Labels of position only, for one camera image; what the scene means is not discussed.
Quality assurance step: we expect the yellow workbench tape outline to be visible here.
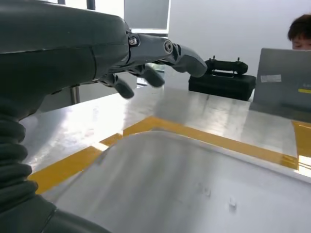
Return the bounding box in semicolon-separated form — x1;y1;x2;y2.
28;116;311;195

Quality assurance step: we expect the stainless steel workbench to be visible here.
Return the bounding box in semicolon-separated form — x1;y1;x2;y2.
19;85;311;233

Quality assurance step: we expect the grey laptop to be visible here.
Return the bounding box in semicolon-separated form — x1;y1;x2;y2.
249;48;311;123

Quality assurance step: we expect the black carrying bag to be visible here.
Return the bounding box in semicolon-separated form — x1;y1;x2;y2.
188;56;257;102

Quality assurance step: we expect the person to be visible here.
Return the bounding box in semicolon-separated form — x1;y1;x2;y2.
287;14;311;50

